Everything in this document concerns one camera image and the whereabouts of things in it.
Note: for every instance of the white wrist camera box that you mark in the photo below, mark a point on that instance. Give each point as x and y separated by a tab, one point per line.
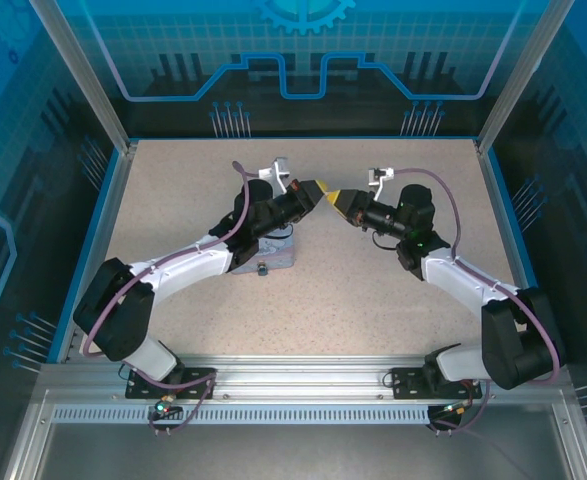
274	170
375	176

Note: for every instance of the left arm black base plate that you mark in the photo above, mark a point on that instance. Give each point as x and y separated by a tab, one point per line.
138	387

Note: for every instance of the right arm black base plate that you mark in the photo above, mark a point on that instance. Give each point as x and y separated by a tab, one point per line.
405	382

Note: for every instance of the grey metal bottom panel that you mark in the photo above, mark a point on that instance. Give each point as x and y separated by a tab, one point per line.
298	455

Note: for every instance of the aluminium frame post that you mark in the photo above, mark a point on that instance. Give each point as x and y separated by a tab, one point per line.
90	75
520	75

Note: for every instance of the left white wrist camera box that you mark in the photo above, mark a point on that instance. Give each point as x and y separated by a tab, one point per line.
274	170

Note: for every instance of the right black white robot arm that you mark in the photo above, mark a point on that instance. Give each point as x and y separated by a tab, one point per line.
518	345

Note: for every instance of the aluminium side rail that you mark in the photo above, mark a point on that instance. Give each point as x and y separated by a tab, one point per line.
494	200
104	225

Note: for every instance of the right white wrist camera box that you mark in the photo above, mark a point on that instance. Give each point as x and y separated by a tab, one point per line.
375	176

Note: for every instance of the aluminium front rail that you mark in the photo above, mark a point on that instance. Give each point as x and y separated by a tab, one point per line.
303	375

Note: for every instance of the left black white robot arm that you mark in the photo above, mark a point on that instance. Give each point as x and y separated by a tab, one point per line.
118	320

